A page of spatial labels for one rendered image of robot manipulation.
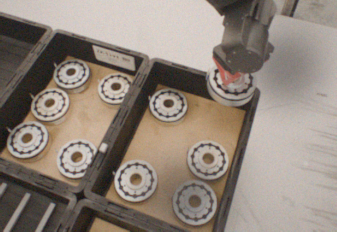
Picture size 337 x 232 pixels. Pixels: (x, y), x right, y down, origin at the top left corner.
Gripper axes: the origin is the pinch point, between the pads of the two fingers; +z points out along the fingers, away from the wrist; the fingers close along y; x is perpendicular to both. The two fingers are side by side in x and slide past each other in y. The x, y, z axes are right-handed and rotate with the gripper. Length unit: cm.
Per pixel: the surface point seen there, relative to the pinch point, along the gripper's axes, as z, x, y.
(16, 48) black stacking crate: 24, 56, -37
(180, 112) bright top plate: 19.5, 6.9, -7.7
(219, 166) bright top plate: 18.6, -10.7, -8.3
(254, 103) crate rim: 12.0, -4.0, 6.3
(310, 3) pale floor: 107, 65, 153
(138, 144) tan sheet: 22.3, 6.1, -21.5
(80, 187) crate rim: 12.2, 0.4, -38.2
